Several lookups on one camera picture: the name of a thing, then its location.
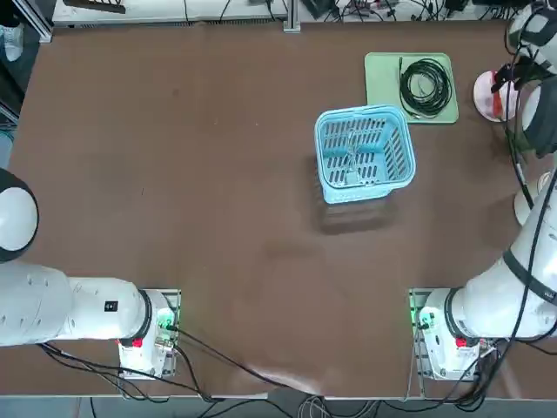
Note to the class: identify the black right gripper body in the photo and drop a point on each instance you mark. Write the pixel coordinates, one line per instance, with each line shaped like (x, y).
(528, 69)

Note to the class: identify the orange toy carrot green leaves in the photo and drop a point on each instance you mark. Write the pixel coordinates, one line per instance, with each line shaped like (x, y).
(497, 104)

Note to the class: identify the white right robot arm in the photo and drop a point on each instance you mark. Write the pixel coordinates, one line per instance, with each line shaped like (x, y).
(491, 305)

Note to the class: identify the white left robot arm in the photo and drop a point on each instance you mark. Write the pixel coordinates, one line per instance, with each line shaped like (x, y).
(87, 309)

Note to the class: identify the pink round plate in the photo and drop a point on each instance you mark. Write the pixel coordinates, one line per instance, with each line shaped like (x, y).
(483, 96)

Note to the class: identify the light green tray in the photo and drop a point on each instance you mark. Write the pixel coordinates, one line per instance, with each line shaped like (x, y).
(383, 82)

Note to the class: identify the light blue plastic basket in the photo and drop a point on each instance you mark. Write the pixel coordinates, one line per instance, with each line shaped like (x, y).
(361, 193)

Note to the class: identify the white table edge bracket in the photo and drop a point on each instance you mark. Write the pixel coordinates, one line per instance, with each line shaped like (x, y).
(292, 26)

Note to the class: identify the aluminium frame post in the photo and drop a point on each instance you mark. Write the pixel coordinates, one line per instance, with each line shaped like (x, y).
(292, 11)

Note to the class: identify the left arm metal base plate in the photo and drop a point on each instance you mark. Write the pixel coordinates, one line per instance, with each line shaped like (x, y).
(174, 300)

